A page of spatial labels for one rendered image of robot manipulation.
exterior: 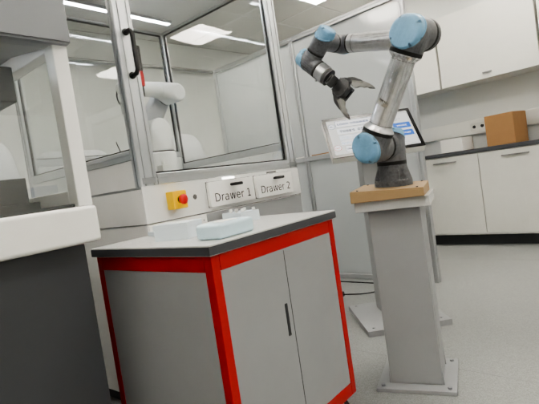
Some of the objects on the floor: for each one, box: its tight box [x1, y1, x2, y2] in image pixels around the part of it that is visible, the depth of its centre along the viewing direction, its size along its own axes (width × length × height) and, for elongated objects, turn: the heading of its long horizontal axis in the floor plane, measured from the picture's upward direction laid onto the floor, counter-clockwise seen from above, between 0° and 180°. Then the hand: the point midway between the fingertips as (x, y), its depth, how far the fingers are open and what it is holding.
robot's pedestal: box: [354, 189, 459, 396], centre depth 186 cm, size 30×30×76 cm
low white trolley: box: [91, 210, 356, 404], centre depth 158 cm, size 58×62×76 cm
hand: (362, 103), depth 175 cm, fingers open, 14 cm apart
